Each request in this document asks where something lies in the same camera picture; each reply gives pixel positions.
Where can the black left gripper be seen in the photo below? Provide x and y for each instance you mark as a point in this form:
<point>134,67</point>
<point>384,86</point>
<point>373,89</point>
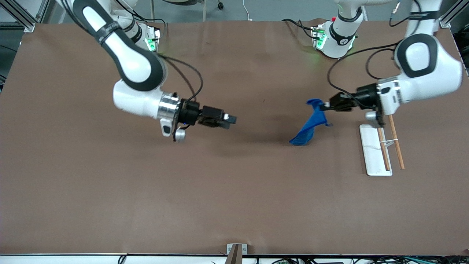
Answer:
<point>366,96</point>

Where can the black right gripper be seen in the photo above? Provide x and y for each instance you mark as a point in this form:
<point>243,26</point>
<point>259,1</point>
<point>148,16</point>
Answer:
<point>191,111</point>

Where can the blue microfibre towel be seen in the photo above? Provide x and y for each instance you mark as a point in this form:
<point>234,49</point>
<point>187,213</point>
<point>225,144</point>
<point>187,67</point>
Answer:
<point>311,124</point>

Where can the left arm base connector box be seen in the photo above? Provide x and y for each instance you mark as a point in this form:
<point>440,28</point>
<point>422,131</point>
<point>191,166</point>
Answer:
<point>318,36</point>

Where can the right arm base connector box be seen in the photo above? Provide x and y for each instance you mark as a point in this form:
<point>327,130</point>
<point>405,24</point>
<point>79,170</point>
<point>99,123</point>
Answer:
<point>153,38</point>

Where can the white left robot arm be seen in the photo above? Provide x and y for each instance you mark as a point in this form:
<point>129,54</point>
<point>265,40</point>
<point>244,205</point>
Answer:
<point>425,69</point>

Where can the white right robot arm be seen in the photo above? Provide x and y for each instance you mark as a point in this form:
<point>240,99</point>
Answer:
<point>132,62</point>

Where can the wooden rack rod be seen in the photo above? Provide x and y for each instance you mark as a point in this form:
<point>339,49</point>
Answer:
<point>384,154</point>
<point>396,141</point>

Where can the chair base legs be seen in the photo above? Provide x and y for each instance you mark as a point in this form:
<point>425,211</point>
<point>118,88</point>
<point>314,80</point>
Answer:
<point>176,3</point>

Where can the white rack base plate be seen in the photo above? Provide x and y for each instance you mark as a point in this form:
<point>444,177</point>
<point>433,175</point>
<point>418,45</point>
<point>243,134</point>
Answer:
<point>370,150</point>

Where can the metal table edge bracket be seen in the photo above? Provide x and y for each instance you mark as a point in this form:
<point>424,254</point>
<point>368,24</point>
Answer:
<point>230,248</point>

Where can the brown camera mount post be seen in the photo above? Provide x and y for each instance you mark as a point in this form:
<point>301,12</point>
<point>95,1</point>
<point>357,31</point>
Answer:
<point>234,256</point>

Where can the aluminium frame post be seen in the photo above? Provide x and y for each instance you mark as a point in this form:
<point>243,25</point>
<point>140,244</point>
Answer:
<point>23,16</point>
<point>449,16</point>

